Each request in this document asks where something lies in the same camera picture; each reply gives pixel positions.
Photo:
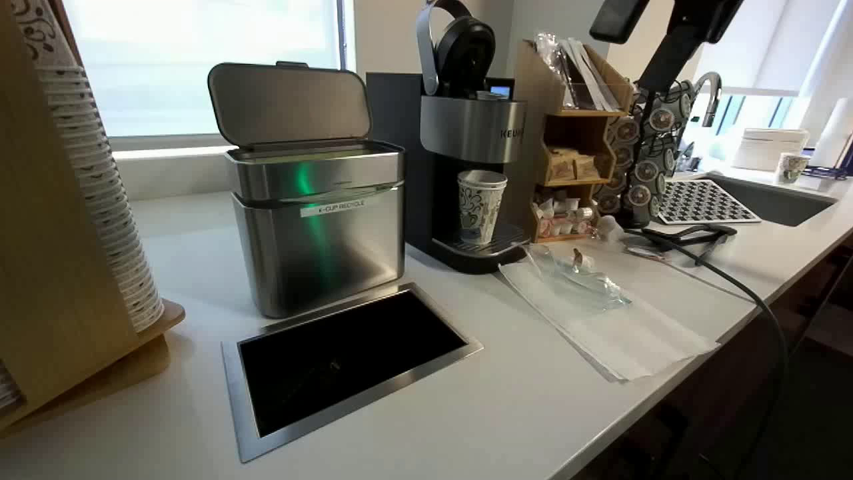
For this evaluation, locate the grey counter sink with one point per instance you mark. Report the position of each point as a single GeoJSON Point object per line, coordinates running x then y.
{"type": "Point", "coordinates": [782, 203]}

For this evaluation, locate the wooden cup dispenser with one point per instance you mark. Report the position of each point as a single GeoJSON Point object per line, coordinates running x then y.
{"type": "Point", "coordinates": [44, 267]}

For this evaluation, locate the small cup beside sink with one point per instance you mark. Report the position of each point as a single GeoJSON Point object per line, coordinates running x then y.
{"type": "Point", "coordinates": [790, 165]}

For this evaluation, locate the pile of creamer cups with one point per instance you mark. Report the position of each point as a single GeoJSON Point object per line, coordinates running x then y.
{"type": "Point", "coordinates": [568, 219]}

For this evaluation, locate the black silver pod coffee machine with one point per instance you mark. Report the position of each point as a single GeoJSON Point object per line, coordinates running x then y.
{"type": "Point", "coordinates": [467, 128]}

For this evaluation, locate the tall patterned paper cup stack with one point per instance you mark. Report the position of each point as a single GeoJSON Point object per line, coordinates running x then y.
{"type": "Point", "coordinates": [98, 176]}

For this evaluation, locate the wooden condiment organizer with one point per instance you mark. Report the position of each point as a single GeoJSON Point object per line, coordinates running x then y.
{"type": "Point", "coordinates": [531, 115]}

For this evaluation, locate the brown sugar packets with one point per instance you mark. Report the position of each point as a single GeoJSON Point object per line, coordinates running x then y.
{"type": "Point", "coordinates": [568, 165]}

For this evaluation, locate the white napkin box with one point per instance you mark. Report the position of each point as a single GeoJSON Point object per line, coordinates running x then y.
{"type": "Point", "coordinates": [768, 147]}

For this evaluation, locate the clear plastic zip bag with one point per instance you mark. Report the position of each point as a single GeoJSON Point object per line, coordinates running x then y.
{"type": "Point", "coordinates": [582, 283]}

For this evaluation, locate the window with white frame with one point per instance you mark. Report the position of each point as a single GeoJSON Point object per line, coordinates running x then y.
{"type": "Point", "coordinates": [196, 63]}

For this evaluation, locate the chrome faucet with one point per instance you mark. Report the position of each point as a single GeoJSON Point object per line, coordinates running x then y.
{"type": "Point", "coordinates": [708, 88]}

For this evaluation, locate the black white patterned mat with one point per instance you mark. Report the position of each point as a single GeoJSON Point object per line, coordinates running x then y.
{"type": "Point", "coordinates": [708, 203]}

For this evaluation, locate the short paper cup stack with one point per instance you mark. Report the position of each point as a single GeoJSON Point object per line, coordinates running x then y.
{"type": "Point", "coordinates": [6, 391]}

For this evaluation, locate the bundle of tea packets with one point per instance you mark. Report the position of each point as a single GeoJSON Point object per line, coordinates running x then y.
{"type": "Point", "coordinates": [578, 71]}

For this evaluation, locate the small loose creamer cup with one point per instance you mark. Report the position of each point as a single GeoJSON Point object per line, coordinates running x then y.
{"type": "Point", "coordinates": [579, 259]}

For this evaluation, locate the patterned paper coffee cup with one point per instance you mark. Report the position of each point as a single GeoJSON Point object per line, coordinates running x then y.
{"type": "Point", "coordinates": [482, 208]}

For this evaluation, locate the black stereo camera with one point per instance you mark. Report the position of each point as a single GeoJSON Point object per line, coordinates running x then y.
{"type": "Point", "coordinates": [618, 16]}

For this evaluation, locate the stainless steel lidded bin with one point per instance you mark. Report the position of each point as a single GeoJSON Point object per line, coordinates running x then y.
{"type": "Point", "coordinates": [311, 248]}

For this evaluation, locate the window with roller blind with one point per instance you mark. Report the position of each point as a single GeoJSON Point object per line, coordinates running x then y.
{"type": "Point", "coordinates": [782, 43]}

